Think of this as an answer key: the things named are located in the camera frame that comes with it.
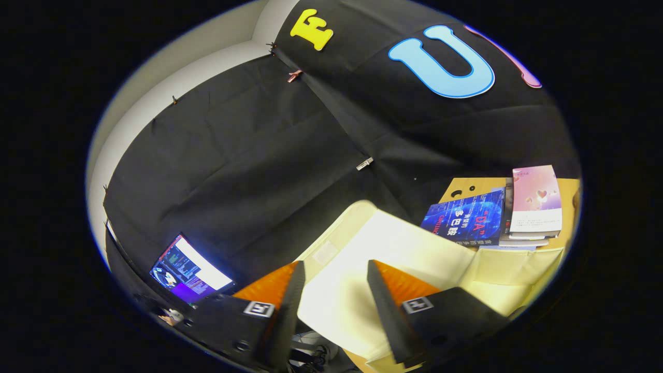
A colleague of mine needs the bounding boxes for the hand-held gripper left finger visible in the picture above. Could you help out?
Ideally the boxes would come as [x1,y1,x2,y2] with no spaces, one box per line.
[181,261,306,371]

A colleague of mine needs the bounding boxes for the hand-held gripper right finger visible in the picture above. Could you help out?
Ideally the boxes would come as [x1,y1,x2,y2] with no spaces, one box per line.
[367,260,511,369]

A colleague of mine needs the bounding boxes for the cream fabric storage box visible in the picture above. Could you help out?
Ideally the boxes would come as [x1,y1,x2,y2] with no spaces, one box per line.
[295,200,565,373]

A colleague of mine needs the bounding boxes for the computer monitor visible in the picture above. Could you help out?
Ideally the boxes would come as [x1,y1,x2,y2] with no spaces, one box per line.
[149,233,235,306]

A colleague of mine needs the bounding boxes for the blue book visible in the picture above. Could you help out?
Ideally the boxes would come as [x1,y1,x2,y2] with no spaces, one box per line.
[421,188,506,247]

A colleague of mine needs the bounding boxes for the black backdrop cloth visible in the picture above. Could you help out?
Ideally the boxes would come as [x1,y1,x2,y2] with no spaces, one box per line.
[103,0,581,311]

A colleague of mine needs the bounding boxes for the pink book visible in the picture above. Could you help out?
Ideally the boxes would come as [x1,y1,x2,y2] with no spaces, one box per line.
[509,165,563,239]

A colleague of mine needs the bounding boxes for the black cables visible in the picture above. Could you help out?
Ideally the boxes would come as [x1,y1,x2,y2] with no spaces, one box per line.
[290,332,340,369]

